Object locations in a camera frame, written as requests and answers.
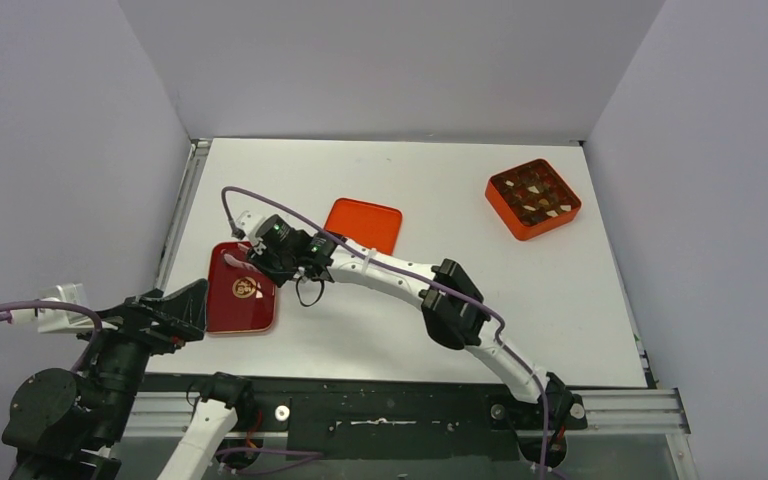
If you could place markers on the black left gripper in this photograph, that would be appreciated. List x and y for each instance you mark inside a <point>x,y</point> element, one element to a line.
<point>182,314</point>

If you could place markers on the orange compartment chocolate box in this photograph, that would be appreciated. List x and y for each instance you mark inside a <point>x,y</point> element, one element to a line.
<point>557,202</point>

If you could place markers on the pink silicone tongs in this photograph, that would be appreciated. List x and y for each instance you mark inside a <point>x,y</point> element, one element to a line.
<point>234,262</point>

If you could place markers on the orange box lid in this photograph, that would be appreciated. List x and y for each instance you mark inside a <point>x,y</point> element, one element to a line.
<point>369,224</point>

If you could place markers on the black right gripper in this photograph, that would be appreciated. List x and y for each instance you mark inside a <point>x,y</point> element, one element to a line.
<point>268,258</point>

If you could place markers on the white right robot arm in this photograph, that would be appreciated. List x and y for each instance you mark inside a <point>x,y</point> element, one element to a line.
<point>452,307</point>

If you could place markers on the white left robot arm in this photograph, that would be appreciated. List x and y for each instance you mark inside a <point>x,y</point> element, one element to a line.
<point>60,420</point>

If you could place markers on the aluminium table edge rail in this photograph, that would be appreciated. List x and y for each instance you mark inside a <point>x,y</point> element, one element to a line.
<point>194,165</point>

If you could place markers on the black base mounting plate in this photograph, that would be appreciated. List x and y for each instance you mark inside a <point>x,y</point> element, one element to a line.
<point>362,420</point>

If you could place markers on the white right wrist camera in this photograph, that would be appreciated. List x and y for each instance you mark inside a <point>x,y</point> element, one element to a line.
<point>245,226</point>

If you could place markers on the red chocolate tray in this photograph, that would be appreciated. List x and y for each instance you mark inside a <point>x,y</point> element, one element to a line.
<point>238,301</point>

